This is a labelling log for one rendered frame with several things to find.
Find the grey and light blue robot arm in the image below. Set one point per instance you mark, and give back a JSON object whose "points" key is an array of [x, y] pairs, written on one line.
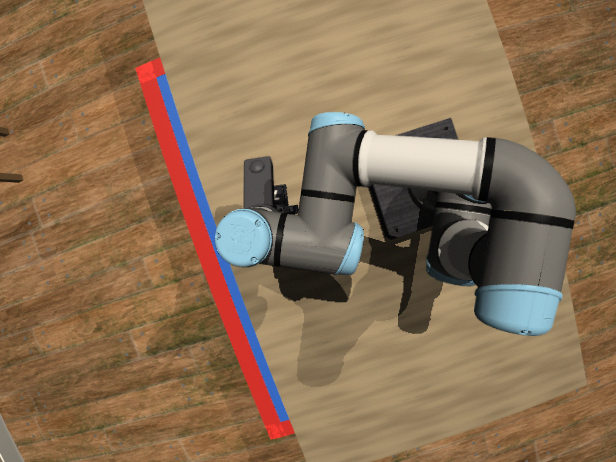
{"points": [[519, 268]]}

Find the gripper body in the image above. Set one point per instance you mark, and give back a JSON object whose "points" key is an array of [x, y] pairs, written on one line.
{"points": [[284, 207]]}

